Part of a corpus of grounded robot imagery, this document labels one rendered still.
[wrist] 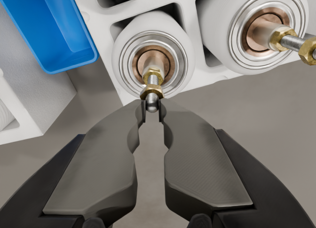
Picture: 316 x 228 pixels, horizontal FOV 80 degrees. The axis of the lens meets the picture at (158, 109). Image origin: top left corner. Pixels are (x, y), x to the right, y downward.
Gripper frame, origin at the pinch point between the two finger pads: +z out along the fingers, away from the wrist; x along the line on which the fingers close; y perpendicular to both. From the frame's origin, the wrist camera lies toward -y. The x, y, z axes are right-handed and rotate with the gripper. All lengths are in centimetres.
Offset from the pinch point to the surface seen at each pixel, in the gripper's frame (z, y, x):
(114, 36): 18.0, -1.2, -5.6
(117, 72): 9.5, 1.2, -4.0
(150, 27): 9.4, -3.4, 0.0
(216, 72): 16.4, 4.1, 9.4
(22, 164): 35, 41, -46
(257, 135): 34, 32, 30
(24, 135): 16.5, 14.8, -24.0
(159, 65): 6.9, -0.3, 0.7
